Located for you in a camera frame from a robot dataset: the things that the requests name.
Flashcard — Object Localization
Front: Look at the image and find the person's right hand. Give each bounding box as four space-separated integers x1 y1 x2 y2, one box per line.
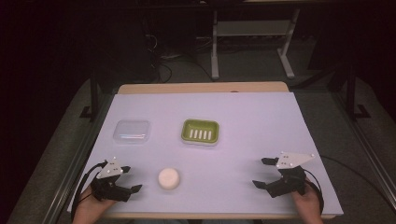
290 178 323 217

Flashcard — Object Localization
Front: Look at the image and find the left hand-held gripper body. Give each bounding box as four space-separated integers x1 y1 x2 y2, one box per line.
90 157 133 203

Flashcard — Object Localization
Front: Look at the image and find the round white soap bar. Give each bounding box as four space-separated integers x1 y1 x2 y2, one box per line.
157 167 181 191

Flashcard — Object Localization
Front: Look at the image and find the clear plastic lid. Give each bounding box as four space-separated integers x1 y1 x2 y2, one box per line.
112 119 152 146

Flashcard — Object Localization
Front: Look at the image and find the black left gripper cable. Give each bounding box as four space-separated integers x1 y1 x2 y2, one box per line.
70 161 108 222

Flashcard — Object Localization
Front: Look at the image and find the green soap dish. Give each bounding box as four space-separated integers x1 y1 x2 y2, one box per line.
180 119 220 147

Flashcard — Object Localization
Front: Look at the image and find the bundle of floor cables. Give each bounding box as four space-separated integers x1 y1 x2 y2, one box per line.
143 32 214 84

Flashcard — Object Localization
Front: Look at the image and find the person's left hand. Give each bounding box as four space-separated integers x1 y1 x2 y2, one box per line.
75 186 118 217

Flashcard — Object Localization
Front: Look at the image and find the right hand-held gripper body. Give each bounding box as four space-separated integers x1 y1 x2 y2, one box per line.
266 150 316 199

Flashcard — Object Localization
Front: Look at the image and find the black metal stand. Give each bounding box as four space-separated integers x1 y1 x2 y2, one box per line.
79 68 101 123
345 60 372 121

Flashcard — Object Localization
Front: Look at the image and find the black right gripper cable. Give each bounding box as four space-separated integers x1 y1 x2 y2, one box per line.
303 168 325 217

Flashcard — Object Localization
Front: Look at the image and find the pale lilac table cover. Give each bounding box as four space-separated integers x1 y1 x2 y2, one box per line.
66 91 345 217

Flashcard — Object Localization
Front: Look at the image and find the aluminium frame rail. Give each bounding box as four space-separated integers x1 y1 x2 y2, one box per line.
40 92 116 224
330 91 396 206

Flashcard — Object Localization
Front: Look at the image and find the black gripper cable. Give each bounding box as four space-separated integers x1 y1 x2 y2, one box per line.
70 161 108 222
303 168 325 217

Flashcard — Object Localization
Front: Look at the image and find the white metal desk frame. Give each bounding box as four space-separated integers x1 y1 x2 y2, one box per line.
210 8 302 81

